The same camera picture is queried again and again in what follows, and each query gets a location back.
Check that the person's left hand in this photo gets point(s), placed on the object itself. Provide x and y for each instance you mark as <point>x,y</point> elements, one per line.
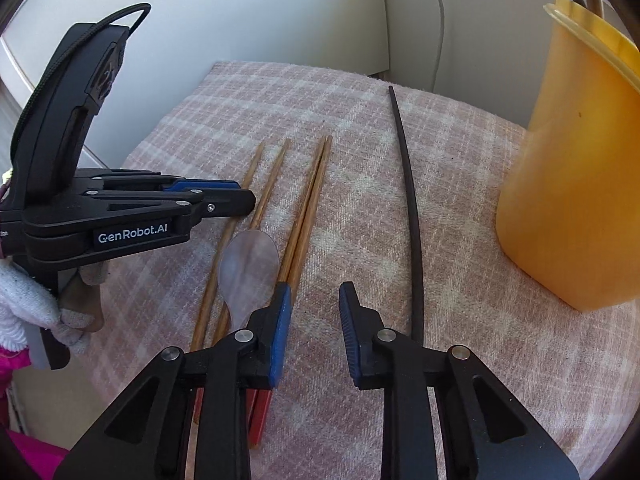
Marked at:
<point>25,300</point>

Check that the red-ended wooden chopstick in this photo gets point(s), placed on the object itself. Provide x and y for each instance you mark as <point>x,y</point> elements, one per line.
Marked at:
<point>316,195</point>
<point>305,197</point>

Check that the yellow plastic container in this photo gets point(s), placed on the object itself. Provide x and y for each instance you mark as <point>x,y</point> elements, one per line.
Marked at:
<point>575,160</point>

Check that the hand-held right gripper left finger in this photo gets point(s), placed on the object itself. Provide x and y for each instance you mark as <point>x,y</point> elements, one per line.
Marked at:
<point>281,335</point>

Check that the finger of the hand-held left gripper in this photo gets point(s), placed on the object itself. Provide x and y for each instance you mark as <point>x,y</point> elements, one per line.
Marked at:
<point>200,185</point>
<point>225,202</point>

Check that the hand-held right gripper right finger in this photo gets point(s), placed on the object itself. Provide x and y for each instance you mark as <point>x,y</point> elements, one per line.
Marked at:
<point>347,330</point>

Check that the pink clothing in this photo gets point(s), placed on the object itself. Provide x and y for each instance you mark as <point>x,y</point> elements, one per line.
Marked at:
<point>20,455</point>

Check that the translucent plastic spoon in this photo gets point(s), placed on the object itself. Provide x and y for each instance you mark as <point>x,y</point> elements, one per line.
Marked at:
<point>247,270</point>

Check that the pink plaid cloth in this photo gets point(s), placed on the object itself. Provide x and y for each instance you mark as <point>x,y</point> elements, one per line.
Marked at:
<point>475,360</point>

